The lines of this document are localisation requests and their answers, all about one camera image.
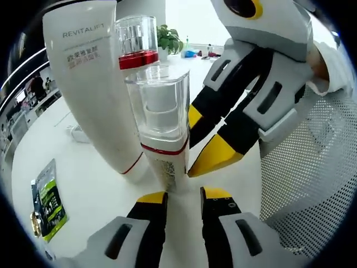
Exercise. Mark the silver skincare bottle clear cap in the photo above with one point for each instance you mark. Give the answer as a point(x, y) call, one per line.
point(167, 164)
point(79, 135)

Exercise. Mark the green black skincare sachet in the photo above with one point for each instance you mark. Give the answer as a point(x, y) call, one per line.
point(51, 201)

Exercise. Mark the blue plastic bag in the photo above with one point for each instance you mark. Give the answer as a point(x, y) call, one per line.
point(189, 53)

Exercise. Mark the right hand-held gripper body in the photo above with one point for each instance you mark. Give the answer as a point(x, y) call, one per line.
point(265, 28)

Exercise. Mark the small white bottle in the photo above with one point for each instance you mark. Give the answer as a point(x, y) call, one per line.
point(210, 49)

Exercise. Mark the dark red object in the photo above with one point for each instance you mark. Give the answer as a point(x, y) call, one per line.
point(200, 53)

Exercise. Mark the white background office chair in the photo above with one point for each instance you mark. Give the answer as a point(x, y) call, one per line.
point(19, 128)

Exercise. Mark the white mesh office chair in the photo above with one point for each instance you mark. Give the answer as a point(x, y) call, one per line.
point(312, 181)

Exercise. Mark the large bright window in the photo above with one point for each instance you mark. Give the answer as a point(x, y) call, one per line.
point(195, 19)

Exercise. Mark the white skincare bottle red collar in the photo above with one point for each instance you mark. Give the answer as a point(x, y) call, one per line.
point(136, 60)

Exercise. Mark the potted green plant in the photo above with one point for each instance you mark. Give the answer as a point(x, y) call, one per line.
point(168, 40)

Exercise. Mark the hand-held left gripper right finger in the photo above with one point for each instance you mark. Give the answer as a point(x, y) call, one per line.
point(220, 223)

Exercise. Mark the person's right hand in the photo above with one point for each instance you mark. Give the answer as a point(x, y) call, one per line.
point(318, 65)

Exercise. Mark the white skincare tube red stripe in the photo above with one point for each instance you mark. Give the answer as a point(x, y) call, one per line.
point(89, 97)

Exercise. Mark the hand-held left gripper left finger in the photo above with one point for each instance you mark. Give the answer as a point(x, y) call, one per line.
point(147, 223)

